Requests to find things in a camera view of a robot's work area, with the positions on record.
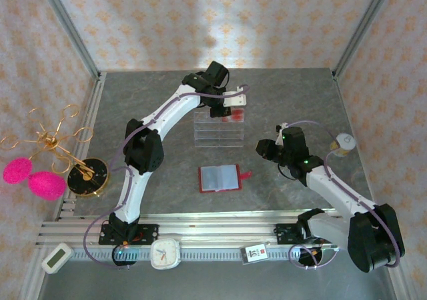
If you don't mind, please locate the red card holder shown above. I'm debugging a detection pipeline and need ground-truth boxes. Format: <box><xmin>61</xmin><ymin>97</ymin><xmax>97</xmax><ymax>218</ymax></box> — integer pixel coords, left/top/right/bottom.
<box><xmin>198</xmin><ymin>164</ymin><xmax>254</xmax><ymax>193</ymax></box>

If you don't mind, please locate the small white label card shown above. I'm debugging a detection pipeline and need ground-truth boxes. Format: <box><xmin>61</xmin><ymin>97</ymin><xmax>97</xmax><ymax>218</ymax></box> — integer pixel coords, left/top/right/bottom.
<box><xmin>240</xmin><ymin>243</ymin><xmax>270</xmax><ymax>266</ymax></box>

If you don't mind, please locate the small yellow white jar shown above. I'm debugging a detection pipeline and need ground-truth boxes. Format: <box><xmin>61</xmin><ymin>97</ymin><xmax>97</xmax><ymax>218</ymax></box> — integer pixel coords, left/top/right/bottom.
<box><xmin>328</xmin><ymin>132</ymin><xmax>357</xmax><ymax>157</ymax></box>

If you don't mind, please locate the clear acrylic drawer box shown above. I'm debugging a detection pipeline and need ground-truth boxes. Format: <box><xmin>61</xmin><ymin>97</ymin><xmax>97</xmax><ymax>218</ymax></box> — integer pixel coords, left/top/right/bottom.
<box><xmin>194</xmin><ymin>111</ymin><xmax>247</xmax><ymax>147</ymax></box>

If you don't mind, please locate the black round controller board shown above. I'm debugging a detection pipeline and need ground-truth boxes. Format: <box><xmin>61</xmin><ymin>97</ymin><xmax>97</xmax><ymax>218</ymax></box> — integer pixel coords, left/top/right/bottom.
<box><xmin>111</xmin><ymin>245</ymin><xmax>141</xmax><ymax>267</ymax></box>
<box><xmin>293</xmin><ymin>245</ymin><xmax>326</xmax><ymax>269</ymax></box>

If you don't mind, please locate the gold jewelry stand black base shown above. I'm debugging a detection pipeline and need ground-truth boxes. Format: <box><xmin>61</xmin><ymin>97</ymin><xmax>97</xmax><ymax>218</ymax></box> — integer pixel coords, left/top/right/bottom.
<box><xmin>0</xmin><ymin>103</ymin><xmax>110</xmax><ymax>198</ymax></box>

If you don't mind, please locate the white square alarm clock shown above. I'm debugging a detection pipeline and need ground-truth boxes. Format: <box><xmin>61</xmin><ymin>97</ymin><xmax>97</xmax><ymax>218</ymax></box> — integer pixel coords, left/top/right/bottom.
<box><xmin>149</xmin><ymin>238</ymin><xmax>182</xmax><ymax>270</ymax></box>

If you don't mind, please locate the pink pompom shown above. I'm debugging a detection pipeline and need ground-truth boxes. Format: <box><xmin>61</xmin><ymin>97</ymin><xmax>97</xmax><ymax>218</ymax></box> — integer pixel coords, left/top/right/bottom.
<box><xmin>28</xmin><ymin>171</ymin><xmax>67</xmax><ymax>201</ymax></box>
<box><xmin>3</xmin><ymin>158</ymin><xmax>33</xmax><ymax>184</ymax></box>

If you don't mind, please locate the white digital timer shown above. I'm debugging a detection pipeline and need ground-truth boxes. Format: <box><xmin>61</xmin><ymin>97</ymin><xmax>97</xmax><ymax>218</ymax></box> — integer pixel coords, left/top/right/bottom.
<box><xmin>41</xmin><ymin>242</ymin><xmax>74</xmax><ymax>275</ymax></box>

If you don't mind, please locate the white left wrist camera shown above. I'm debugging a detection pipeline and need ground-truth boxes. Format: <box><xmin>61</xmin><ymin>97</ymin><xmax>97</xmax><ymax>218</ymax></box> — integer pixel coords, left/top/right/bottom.
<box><xmin>222</xmin><ymin>85</ymin><xmax>250</xmax><ymax>107</ymax></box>

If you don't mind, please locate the aluminium side rail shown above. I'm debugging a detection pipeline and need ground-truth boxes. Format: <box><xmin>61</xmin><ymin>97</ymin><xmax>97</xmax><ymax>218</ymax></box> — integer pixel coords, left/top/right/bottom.
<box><xmin>333</xmin><ymin>75</ymin><xmax>380</xmax><ymax>214</ymax></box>
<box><xmin>55</xmin><ymin>73</ymin><xmax>107</xmax><ymax>221</ymax></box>

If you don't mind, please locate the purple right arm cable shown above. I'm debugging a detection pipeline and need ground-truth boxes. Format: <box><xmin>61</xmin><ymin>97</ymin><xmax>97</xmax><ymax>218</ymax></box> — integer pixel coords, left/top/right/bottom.
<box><xmin>286</xmin><ymin>119</ymin><xmax>406</xmax><ymax>271</ymax></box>

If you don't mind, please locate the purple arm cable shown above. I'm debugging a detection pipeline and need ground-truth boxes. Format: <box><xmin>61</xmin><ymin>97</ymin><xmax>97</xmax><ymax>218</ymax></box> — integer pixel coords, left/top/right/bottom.
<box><xmin>83</xmin><ymin>83</ymin><xmax>250</xmax><ymax>269</ymax></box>
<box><xmin>286</xmin><ymin>119</ymin><xmax>406</xmax><ymax>271</ymax></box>

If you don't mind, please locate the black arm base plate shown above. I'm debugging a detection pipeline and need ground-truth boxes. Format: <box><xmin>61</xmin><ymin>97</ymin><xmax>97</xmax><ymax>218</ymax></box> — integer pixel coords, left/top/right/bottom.
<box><xmin>275</xmin><ymin>223</ymin><xmax>334</xmax><ymax>245</ymax></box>
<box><xmin>99</xmin><ymin>224</ymin><xmax>159</xmax><ymax>246</ymax></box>

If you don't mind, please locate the aluminium mounting rail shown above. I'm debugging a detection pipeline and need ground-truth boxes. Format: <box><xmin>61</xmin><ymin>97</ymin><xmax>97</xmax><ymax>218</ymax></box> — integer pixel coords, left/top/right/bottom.
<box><xmin>36</xmin><ymin>213</ymin><xmax>401</xmax><ymax>248</ymax></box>

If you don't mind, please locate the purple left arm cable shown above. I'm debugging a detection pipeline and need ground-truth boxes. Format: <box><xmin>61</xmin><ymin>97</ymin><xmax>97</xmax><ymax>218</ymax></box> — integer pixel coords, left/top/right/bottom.
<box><xmin>83</xmin><ymin>83</ymin><xmax>250</xmax><ymax>269</ymax></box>

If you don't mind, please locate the aluminium corner post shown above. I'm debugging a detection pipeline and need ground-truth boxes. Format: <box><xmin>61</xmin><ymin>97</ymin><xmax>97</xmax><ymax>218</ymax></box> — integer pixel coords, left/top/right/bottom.
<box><xmin>333</xmin><ymin>0</ymin><xmax>396</xmax><ymax>79</ymax></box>
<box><xmin>36</xmin><ymin>0</ymin><xmax>103</xmax><ymax>81</ymax></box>

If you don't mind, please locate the grey slotted cable tray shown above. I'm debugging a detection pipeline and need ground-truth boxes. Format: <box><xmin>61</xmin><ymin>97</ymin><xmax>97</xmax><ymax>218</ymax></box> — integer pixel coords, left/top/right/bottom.
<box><xmin>71</xmin><ymin>248</ymin><xmax>334</xmax><ymax>263</ymax></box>

